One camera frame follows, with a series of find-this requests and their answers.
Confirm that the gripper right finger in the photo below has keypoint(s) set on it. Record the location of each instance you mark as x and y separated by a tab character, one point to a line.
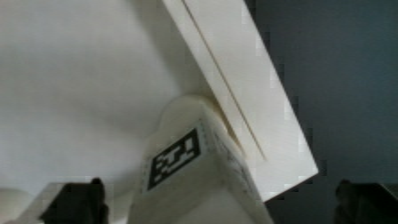
366	204

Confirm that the white leg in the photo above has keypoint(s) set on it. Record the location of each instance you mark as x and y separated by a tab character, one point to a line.
195	186

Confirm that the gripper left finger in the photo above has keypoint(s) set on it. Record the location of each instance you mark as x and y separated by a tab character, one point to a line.
71	207

